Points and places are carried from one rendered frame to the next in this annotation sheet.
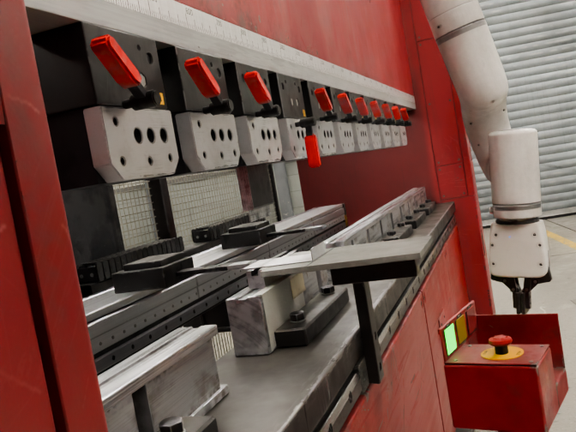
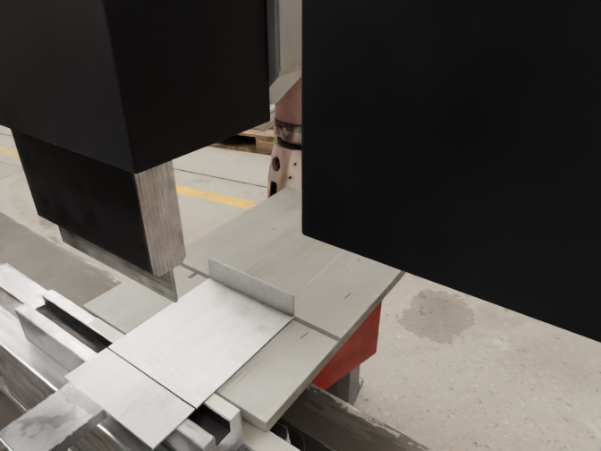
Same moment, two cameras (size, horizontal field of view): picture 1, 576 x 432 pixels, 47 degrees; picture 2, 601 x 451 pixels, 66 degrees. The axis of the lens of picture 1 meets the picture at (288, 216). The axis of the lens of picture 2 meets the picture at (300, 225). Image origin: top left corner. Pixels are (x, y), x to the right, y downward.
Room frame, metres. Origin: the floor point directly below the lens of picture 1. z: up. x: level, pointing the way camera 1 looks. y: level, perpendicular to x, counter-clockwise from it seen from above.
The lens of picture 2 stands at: (1.01, 0.22, 1.23)
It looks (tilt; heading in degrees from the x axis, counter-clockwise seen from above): 30 degrees down; 286
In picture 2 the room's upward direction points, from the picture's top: straight up
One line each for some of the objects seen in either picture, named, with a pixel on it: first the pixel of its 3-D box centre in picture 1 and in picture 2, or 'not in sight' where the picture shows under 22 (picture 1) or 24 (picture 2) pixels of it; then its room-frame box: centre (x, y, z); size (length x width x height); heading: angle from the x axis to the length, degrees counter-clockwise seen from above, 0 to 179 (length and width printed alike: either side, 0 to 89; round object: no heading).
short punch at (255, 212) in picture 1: (256, 192); (96, 191); (1.16, 0.05, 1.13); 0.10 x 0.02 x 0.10; 161
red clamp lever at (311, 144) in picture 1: (309, 142); not in sight; (1.29, -0.06, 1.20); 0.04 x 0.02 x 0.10; 71
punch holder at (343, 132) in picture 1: (327, 123); not in sight; (1.71, -0.14, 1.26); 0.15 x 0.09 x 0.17; 161
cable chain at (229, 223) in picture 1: (231, 225); not in sight; (2.02, 0.17, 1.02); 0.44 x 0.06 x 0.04; 161
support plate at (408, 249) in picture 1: (350, 255); (280, 268); (1.12, -0.09, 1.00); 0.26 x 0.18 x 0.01; 71
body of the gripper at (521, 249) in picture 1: (519, 244); (300, 169); (1.19, -0.41, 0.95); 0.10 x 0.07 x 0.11; 57
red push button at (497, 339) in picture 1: (501, 346); not in sight; (1.12, -0.33, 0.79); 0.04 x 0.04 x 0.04
